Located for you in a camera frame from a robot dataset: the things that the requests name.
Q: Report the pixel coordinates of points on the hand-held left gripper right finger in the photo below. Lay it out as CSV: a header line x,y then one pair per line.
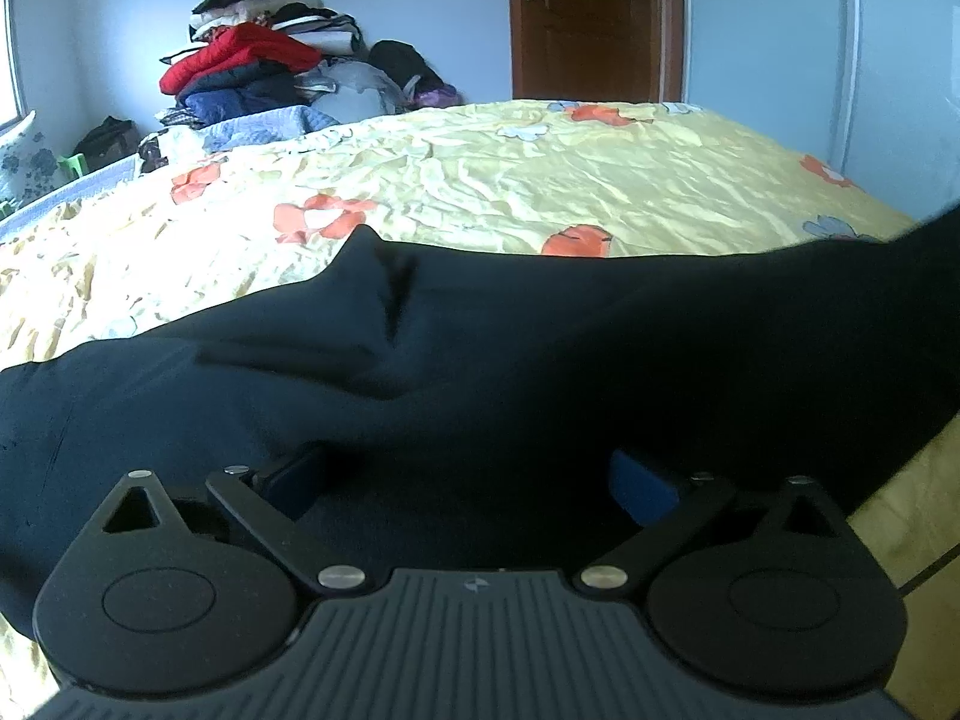
x,y
645,491

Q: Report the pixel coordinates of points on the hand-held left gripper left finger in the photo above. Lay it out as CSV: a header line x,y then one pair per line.
x,y
294,486

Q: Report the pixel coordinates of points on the black pants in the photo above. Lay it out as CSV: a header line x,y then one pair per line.
x,y
525,352

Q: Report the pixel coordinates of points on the yellow carrot print bedsheet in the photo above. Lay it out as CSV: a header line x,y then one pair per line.
x,y
525,180

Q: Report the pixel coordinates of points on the white printed cloth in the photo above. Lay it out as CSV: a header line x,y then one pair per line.
x,y
174,146

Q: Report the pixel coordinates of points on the blue quilted blanket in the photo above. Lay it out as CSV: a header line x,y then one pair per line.
x,y
255,126

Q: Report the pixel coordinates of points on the green plastic chair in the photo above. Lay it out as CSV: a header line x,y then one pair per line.
x,y
73,166

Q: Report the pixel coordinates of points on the dark bag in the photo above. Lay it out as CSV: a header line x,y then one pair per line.
x,y
106,142

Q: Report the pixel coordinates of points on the purple cloth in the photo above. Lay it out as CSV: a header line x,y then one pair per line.
x,y
436,97

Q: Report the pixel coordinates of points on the floral pillow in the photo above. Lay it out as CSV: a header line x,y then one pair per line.
x,y
26,161

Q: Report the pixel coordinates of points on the pile of folded clothes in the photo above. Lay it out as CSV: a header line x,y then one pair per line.
x,y
247,60

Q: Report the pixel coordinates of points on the black backpack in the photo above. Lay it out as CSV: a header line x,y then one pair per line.
x,y
401,64

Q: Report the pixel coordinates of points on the brown wooden door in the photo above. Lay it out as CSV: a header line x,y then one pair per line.
x,y
592,22

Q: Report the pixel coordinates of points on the window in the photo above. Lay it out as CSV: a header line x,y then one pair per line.
x,y
9,52

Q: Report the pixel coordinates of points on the white wardrobe frame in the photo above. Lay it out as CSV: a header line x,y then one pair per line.
x,y
850,52

